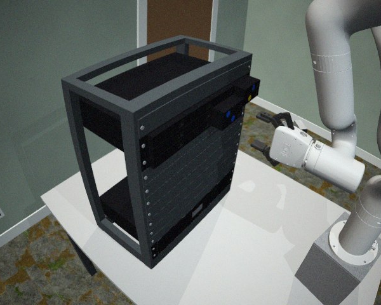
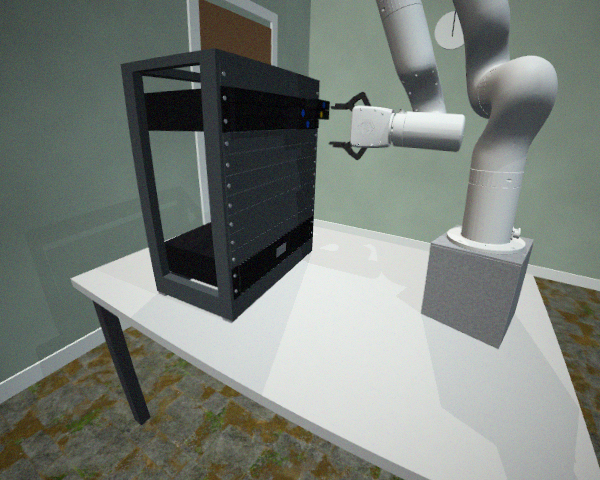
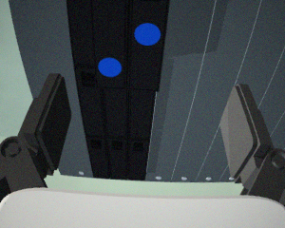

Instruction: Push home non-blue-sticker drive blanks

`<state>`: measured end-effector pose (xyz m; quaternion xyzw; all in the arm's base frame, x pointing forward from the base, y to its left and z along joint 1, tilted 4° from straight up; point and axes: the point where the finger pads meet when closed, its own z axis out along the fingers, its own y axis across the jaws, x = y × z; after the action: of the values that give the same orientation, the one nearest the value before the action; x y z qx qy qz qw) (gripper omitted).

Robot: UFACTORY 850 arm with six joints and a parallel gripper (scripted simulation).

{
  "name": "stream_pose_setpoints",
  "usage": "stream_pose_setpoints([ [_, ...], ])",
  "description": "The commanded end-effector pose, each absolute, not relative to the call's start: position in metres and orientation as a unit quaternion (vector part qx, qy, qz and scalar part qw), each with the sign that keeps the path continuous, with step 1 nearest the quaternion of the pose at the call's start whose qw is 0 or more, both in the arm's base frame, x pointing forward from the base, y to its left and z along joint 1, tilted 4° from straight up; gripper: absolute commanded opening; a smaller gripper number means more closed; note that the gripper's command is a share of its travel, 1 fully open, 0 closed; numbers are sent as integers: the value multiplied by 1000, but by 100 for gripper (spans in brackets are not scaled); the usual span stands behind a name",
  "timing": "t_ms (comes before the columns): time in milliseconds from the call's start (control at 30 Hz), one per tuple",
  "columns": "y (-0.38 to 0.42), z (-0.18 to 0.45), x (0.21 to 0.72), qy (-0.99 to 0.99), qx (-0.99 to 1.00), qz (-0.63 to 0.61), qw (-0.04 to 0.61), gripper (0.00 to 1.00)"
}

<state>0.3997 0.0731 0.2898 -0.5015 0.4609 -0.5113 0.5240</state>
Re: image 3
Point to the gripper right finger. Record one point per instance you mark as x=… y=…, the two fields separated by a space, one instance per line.
x=252 y=158

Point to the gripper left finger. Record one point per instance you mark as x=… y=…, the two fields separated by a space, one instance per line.
x=26 y=159

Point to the dark grey server rack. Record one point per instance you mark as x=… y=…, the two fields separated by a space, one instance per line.
x=209 y=46

